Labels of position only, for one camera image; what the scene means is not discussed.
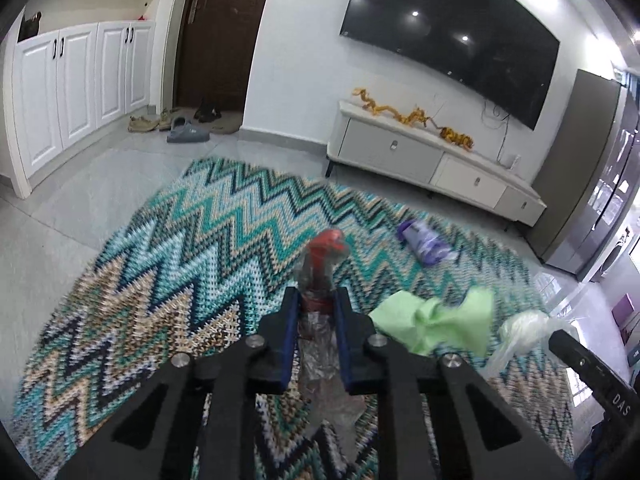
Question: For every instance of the white lower cabinet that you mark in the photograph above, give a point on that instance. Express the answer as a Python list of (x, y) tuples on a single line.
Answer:
[(75, 95)]

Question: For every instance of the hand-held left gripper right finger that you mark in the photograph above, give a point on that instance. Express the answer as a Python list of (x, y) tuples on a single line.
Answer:
[(347, 340)]

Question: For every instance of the white plastic bag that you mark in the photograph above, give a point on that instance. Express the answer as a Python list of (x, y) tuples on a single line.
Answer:
[(520, 330)]

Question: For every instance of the brown door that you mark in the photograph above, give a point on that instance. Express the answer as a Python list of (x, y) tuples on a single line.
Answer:
[(220, 35)]

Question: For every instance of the gold dragon ornament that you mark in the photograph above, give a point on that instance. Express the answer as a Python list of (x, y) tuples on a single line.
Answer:
[(380, 107), (456, 138)]

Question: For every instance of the white television cabinet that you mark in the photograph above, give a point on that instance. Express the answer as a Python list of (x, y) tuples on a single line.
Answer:
[(385, 147)]

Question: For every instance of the grey slipper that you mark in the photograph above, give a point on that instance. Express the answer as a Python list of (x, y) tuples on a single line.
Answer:
[(180, 123), (190, 136)]

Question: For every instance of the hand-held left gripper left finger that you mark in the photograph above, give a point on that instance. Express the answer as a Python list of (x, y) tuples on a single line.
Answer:
[(290, 340)]

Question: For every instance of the grey refrigerator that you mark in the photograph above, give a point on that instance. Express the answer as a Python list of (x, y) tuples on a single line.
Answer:
[(575, 170)]

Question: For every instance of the clear red plastic wrapper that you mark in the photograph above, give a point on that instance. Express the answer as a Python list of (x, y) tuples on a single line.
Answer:
[(325, 255)]

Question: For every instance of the dark bag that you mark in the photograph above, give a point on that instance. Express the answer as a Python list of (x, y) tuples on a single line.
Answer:
[(30, 27)]

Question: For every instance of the black wall television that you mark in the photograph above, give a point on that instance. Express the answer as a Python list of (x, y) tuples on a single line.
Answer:
[(450, 25)]

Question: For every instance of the small red ornament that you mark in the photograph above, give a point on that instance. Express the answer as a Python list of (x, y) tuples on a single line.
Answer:
[(145, 11)]

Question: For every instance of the purple wrapper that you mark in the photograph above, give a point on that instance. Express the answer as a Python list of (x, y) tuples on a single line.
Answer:
[(425, 242)]

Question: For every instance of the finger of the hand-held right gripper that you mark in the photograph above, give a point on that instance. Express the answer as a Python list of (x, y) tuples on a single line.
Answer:
[(570, 350)]

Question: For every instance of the zigzag patterned rug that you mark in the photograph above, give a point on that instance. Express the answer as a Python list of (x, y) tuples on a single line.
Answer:
[(200, 240)]

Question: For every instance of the beige doormat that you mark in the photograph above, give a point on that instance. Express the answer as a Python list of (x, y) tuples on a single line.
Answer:
[(230, 124)]

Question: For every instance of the purple box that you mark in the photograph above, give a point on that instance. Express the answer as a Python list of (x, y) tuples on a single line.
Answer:
[(625, 317)]

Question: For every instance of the pair of black shoes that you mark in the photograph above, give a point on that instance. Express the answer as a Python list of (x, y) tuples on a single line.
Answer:
[(207, 110)]

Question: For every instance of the small white router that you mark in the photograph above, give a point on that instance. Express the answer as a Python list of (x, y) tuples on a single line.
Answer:
[(513, 161)]

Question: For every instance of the beige shoe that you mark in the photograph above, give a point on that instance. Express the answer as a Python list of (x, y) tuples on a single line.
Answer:
[(170, 117), (142, 124)]

